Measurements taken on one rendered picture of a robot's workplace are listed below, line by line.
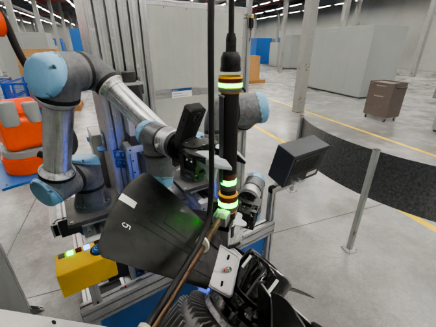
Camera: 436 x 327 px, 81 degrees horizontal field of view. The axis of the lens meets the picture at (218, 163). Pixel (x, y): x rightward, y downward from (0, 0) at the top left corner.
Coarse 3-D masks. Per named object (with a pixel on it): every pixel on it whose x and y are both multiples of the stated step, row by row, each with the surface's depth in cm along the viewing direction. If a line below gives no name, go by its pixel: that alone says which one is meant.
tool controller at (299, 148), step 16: (288, 144) 120; (304, 144) 122; (320, 144) 125; (272, 160) 125; (288, 160) 116; (304, 160) 118; (320, 160) 128; (272, 176) 127; (288, 176) 120; (304, 176) 129
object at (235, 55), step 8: (232, 40) 42; (232, 48) 43; (224, 56) 43; (232, 56) 42; (240, 56) 44; (224, 64) 43; (232, 64) 43; (240, 64) 44; (232, 216) 56; (232, 232) 58
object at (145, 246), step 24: (144, 192) 50; (168, 192) 55; (120, 216) 43; (144, 216) 46; (168, 216) 50; (192, 216) 54; (120, 240) 40; (144, 240) 43; (168, 240) 47; (192, 240) 50; (216, 240) 54; (144, 264) 41; (168, 264) 44
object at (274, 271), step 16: (256, 256) 54; (240, 272) 54; (256, 272) 52; (272, 272) 52; (240, 288) 52; (256, 288) 51; (288, 288) 53; (224, 304) 51; (240, 304) 52; (256, 304) 51; (240, 320) 49; (256, 320) 53
